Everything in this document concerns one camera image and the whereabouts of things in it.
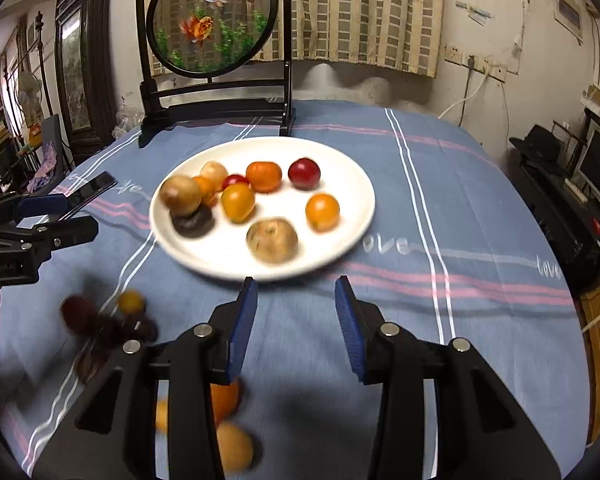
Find black smartphone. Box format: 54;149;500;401
55;171;118;221

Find dark wooden framed panel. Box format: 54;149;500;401
55;0;118;161

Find brownish yellow passionfruit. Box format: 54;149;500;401
160;176;202;217

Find black computer desk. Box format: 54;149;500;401
510;107;600;291

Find black hat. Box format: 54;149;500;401
509;125;571;177

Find large orange tomato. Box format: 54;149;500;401
154;379;242;433

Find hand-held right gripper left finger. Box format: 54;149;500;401
32;276;259;480

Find white oval plate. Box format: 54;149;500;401
149;136;376;282

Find framed wall picture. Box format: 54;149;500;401
552;0;584;43

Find blue striped tablecloth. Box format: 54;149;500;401
0;100;593;480

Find red plum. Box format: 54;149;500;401
288;158;322;191

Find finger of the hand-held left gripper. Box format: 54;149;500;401
0;192;71;226
0;216;99;261

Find pale beige apple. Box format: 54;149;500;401
200;161;229;187

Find small yellow plum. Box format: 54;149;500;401
117;290;146;315

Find large dark purple tomato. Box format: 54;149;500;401
170;205;215;238

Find clear plastic bag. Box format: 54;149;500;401
112;102;143;141

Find white plastic sheet heap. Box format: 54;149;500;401
300;62;433;111

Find small speckled orange tomato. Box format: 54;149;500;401
192;176;219;208

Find dark chair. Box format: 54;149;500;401
27;115;63;191

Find beige brown apple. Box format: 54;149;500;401
246;217;299;265

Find large dark red tomato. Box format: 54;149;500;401
61;296;98;336

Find beige checked curtain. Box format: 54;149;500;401
139;0;445;79

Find wide white wall socket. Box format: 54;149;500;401
467;55;508;83

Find dark purple plum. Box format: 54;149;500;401
130;316;159;343
92;317;131;351

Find white cable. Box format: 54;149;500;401
437;67;486;121

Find round goldfish screen black stand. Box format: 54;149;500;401
135;0;298;148

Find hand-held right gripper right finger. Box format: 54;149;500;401
334;275;563;480

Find orange yellow tomato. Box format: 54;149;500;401
221;183;257;225

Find white electric fan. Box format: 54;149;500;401
17;71;43;111

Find mandarin orange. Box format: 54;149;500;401
245;161;283;194
305;193;341;233

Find purple cloth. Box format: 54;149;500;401
32;142;58;193

